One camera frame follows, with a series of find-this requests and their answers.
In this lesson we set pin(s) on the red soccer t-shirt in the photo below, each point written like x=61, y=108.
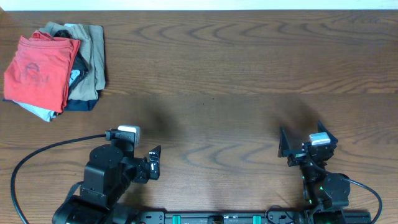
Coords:
x=39, y=73

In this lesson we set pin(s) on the folded light grey shirt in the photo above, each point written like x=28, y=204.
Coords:
x=44, y=114

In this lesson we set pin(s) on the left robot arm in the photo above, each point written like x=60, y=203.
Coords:
x=108, y=174

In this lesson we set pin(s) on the folded navy garment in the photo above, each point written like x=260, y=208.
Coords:
x=69, y=105

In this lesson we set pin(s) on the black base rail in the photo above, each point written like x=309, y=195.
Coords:
x=272, y=216

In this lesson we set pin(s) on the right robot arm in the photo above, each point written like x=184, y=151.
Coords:
x=325, y=193

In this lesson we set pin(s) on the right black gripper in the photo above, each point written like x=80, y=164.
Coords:
x=301, y=155

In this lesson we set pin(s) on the folded black jacket orange trim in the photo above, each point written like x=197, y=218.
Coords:
x=79, y=67

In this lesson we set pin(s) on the folded khaki garment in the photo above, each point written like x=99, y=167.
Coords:
x=92, y=51

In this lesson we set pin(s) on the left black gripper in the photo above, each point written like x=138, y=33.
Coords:
x=149, y=168

